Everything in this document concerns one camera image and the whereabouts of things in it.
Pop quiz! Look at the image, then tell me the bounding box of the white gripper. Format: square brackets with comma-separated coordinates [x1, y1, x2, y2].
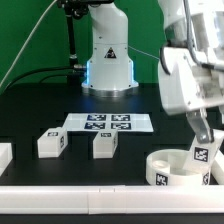
[158, 47, 224, 144]

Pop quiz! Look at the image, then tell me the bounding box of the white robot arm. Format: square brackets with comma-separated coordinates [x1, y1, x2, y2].
[82, 0, 224, 144]

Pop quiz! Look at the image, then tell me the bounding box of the white right fence bar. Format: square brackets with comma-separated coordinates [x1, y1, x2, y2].
[211, 151, 224, 185]

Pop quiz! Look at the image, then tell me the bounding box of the white fence bar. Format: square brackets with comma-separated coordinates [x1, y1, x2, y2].
[211, 151, 224, 185]
[0, 143, 13, 176]
[0, 185, 224, 214]

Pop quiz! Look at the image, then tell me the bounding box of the white front fence bar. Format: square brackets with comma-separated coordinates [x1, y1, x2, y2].
[0, 185, 224, 214]

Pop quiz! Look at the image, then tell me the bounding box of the white left fence bar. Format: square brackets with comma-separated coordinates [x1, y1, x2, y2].
[0, 143, 13, 176]

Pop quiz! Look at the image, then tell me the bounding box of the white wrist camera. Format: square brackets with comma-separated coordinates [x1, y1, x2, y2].
[184, 0, 224, 71]

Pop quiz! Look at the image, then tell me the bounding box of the white marker base plate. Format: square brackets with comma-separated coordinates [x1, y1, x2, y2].
[63, 113, 154, 132]

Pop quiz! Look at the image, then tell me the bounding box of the black cable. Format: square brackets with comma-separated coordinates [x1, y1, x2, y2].
[0, 65, 88, 96]

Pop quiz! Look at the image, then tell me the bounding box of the white cable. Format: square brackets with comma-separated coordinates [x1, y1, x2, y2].
[0, 0, 58, 88]

